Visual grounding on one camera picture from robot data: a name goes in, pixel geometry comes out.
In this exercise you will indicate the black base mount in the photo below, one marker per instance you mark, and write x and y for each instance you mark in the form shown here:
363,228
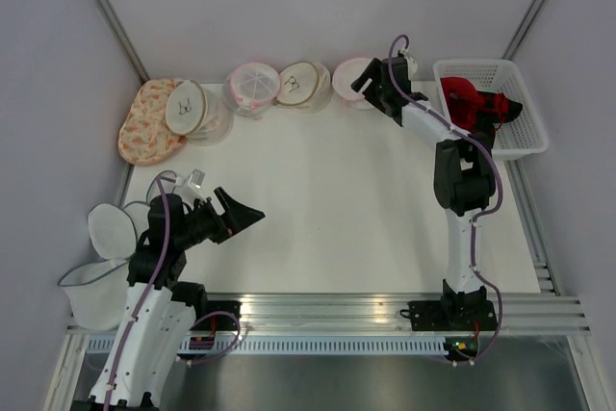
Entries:
431,316
219,316

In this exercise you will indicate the white slotted cable duct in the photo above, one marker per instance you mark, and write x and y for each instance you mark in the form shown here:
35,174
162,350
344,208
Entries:
311,345

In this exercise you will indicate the right corner aluminium post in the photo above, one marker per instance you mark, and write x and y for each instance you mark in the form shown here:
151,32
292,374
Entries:
523,29

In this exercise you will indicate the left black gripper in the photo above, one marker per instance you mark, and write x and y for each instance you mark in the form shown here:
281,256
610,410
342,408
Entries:
236,218

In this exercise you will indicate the white mesh bag blue zipper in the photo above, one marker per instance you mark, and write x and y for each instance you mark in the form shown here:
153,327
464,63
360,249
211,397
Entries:
96,291

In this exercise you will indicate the corner aluminium post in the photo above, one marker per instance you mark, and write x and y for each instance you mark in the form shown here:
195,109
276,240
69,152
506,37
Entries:
127,47
523,29

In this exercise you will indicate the white bag pink zipper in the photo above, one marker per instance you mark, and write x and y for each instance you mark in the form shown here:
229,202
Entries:
251,88

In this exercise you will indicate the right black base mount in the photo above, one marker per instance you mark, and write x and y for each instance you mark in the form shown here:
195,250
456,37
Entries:
431,316

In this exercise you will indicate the aluminium mounting rail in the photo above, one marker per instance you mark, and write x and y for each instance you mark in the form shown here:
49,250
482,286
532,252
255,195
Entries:
356,314

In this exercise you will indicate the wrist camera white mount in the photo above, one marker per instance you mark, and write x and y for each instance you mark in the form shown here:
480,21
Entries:
189,187
412,64

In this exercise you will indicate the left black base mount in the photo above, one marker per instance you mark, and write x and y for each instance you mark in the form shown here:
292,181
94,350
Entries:
219,316

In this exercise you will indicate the floral orange laundry bag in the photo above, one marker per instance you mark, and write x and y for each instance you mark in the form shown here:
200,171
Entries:
144,138

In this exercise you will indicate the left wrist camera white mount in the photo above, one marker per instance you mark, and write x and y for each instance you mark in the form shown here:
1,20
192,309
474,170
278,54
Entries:
189,187

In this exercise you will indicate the white pink trim flat bag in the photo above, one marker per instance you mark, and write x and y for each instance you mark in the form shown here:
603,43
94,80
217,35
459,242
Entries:
344,75

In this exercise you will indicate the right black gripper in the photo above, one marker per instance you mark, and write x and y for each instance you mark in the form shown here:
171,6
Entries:
372,70

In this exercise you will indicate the beige bag bra logo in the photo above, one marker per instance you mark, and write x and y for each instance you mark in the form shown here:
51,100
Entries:
305,88

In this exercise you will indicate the white bag bra logo left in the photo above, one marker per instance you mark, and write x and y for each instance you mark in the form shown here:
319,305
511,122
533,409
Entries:
198,114

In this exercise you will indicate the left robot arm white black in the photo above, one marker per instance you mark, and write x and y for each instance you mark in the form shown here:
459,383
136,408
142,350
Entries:
160,308

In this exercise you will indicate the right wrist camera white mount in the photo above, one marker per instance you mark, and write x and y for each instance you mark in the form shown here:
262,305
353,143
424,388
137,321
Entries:
412,64

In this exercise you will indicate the red bra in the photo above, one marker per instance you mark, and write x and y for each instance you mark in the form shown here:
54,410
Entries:
462,100

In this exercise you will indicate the left corner aluminium post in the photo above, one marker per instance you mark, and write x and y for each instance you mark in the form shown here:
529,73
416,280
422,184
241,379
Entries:
127,47

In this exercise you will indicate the black bra in basket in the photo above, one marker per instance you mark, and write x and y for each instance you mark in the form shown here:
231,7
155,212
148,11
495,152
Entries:
495,110

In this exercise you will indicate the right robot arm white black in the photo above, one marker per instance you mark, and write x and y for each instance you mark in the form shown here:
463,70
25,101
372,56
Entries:
465,179

